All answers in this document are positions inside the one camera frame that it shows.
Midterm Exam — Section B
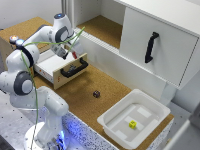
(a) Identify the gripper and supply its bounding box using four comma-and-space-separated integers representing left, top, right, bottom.
52, 43, 70, 60

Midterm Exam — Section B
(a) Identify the wooden drawer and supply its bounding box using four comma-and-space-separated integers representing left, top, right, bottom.
33, 49, 90, 90

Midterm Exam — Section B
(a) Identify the blue button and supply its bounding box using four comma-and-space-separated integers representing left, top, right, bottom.
15, 38, 25, 47

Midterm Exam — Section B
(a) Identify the wooden drawer box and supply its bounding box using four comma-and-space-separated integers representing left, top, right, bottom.
0, 16, 54, 73

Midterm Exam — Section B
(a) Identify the red button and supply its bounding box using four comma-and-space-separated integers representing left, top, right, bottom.
9, 35, 18, 44

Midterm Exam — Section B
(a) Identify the white cabinet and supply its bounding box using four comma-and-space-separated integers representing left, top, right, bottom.
61, 0, 200, 108

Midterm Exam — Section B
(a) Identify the purple block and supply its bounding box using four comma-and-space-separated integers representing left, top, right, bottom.
92, 90, 101, 99

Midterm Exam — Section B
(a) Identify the white plastic box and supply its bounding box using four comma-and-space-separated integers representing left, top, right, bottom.
96, 88, 172, 150

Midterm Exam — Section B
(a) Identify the yellow block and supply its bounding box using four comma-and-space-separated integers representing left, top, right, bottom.
128, 119, 138, 130

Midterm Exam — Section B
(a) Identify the white sliding door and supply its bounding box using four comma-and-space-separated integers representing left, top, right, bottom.
118, 6, 200, 89

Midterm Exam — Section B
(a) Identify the black drawer handle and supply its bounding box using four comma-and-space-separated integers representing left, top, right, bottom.
60, 59, 90, 79

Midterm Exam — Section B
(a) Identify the green cable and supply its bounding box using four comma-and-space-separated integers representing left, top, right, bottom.
19, 26, 86, 150

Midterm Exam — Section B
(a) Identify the black door handle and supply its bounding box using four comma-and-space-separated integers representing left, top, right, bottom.
144, 31, 160, 64

